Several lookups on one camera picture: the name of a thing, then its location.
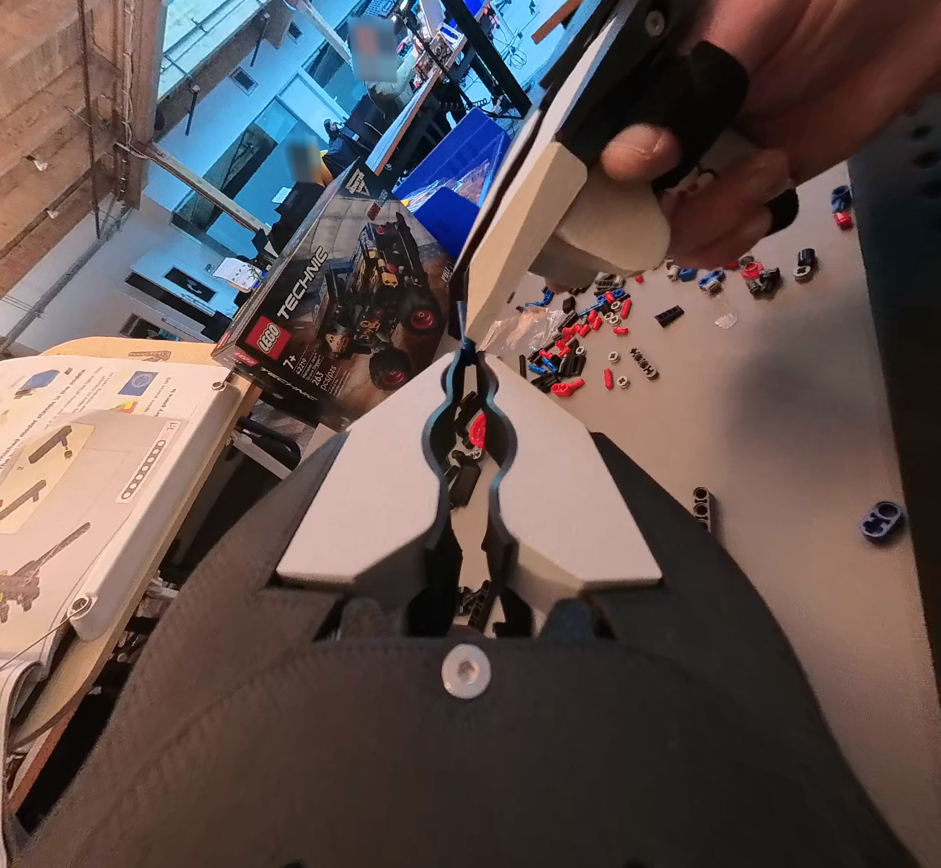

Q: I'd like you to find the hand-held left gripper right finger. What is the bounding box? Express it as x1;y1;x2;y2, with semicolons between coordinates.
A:
476;355;666;634

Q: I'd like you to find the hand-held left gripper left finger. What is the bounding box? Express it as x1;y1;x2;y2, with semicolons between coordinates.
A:
275;359;464;637

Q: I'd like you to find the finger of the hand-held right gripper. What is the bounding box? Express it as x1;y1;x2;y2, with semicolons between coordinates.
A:
465;144;591;354
452;19;619;340

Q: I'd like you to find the dark grey seven-hole beam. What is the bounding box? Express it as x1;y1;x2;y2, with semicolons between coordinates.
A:
454;300;480;369

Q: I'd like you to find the white desk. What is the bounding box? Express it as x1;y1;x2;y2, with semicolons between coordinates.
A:
434;162;931;868

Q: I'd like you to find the printed task sheet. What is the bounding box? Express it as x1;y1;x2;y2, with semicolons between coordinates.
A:
0;357;222;443

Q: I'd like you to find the person's right hand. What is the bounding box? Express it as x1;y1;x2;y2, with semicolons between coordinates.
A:
599;0;941;270

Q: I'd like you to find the blue storage bin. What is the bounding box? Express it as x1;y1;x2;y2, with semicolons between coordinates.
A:
393;107;512;266

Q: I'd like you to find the clear plastic bag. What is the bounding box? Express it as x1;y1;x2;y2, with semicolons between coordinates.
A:
481;309;567;354

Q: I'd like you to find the pile of small building pieces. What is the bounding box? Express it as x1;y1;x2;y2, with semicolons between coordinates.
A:
515;250;820;398

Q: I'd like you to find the black toy set box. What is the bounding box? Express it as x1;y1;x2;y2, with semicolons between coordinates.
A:
212;162;460;431

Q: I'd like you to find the blue two-hole beam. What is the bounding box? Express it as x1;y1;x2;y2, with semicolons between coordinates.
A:
859;500;907;542

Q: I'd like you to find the black steel post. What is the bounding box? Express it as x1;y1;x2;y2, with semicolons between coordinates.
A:
390;0;532;121

